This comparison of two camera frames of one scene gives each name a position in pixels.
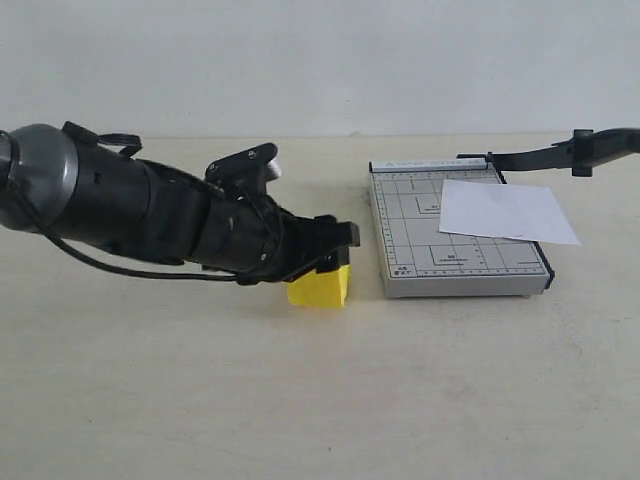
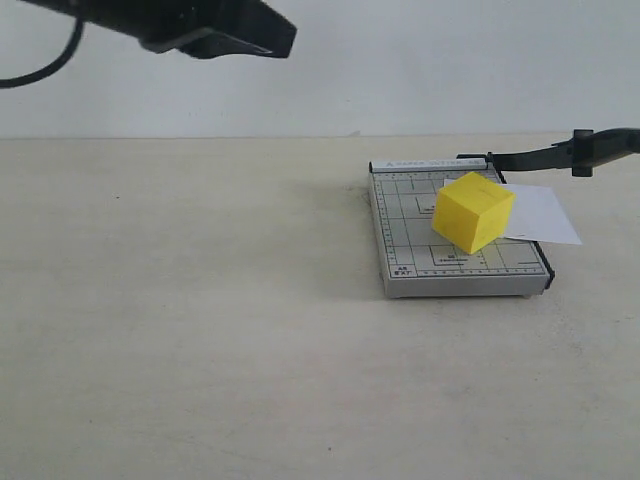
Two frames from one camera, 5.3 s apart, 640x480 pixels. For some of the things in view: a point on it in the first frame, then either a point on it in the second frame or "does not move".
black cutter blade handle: x=581 y=152 does not move
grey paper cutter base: x=417 y=260 does not move
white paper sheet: x=500 y=210 does not move
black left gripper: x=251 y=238 to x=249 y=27
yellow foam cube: x=323 y=289 to x=471 y=212
